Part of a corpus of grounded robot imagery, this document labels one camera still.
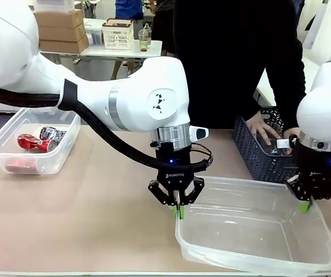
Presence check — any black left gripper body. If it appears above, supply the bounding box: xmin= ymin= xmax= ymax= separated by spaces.
xmin=153 ymin=142 xmax=197 ymax=194

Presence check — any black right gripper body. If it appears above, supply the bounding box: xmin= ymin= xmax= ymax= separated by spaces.
xmin=293 ymin=140 xmax=331 ymax=186

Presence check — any clear plastic bin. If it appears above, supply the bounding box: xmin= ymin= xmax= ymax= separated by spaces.
xmin=0 ymin=107 xmax=81 ymax=175
xmin=174 ymin=175 xmax=331 ymax=274

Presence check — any black perforated plastic basket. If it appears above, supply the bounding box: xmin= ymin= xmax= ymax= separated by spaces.
xmin=232 ymin=106 xmax=299 ymax=185

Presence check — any crushed black white can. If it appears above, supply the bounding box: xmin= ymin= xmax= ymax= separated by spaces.
xmin=39 ymin=125 xmax=68 ymax=143

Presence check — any crushed red can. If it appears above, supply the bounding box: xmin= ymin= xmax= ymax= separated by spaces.
xmin=17 ymin=133 xmax=57 ymax=154

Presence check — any person's left forearm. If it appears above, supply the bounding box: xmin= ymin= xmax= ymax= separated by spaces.
xmin=280 ymin=69 xmax=308 ymax=137

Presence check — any white perforated basket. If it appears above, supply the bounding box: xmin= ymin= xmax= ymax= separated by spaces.
xmin=101 ymin=18 xmax=135 ymax=51

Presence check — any person's left hand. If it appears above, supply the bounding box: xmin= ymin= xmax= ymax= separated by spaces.
xmin=283 ymin=128 xmax=302 ymax=156

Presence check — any person's right hand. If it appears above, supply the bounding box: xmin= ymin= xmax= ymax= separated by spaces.
xmin=246 ymin=111 xmax=282 ymax=146

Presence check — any person in black clothes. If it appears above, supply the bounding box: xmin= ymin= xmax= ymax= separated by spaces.
xmin=172 ymin=0 xmax=308 ymax=131

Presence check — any plastic cup with brown drink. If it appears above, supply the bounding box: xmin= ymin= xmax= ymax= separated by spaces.
xmin=137 ymin=24 xmax=150 ymax=53

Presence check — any white folding table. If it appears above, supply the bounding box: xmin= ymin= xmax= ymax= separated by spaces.
xmin=39 ymin=39 xmax=163 ymax=79

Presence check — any clear plastic cup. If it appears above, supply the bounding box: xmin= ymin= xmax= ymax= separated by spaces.
xmin=144 ymin=24 xmax=153 ymax=46

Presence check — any background person in black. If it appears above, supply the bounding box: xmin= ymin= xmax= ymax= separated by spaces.
xmin=150 ymin=0 xmax=178 ymax=57

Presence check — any clear plastic drawer box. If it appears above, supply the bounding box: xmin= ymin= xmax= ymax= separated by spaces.
xmin=83 ymin=18 xmax=106 ymax=47

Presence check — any brown cardboard box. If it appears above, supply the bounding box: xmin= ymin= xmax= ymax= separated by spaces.
xmin=38 ymin=24 xmax=87 ymax=42
xmin=33 ymin=8 xmax=85 ymax=29
xmin=39 ymin=35 xmax=90 ymax=55

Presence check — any person in blue shirt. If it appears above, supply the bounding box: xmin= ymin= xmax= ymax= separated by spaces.
xmin=110 ymin=0 xmax=145 ymax=81

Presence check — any translucent storage box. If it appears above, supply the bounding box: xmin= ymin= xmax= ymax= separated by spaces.
xmin=35 ymin=0 xmax=75 ymax=13

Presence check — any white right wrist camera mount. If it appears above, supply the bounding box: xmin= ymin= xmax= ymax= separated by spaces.
xmin=276 ymin=137 xmax=299 ymax=150

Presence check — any black left arm cable sleeve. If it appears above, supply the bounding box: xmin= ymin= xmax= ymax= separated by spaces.
xmin=0 ymin=78 xmax=214 ymax=171

